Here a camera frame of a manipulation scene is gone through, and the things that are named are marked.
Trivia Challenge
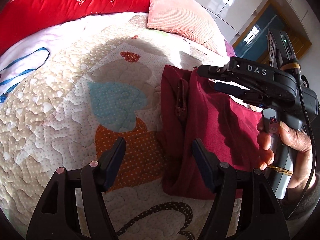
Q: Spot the lilac bed sheet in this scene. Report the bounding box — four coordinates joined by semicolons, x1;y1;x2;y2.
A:
1;20;84;93

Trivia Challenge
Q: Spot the grey right gripper handle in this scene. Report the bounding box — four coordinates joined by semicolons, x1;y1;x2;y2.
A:
262;108;303;199

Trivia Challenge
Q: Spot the heart patterned quilt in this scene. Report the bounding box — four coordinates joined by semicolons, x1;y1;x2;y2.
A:
1;12;228;239

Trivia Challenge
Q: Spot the pink checked pillow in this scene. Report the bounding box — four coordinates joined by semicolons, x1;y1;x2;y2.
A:
147;0;227;56

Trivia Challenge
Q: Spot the wooden door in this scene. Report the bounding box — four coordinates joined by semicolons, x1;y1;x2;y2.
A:
233;0;311;64

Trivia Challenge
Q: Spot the red floral duvet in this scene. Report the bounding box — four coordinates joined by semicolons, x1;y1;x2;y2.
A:
1;0;150;54

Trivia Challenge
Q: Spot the person's right hand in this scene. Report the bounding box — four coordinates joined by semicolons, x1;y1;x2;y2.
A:
257;119;316;191

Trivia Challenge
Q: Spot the purple towel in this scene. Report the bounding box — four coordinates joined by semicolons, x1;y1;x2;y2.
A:
224;40;236;57

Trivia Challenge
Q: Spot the dark red fleece garment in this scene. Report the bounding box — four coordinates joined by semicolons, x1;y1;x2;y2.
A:
158;65;261;199

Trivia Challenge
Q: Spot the blue lanyard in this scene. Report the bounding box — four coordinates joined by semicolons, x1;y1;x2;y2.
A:
0;47;51;104

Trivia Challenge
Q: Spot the black cable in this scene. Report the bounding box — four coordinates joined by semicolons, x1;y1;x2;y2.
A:
285;72;317;221

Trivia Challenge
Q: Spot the black camera box right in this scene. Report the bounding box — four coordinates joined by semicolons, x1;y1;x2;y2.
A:
267;29;298;69

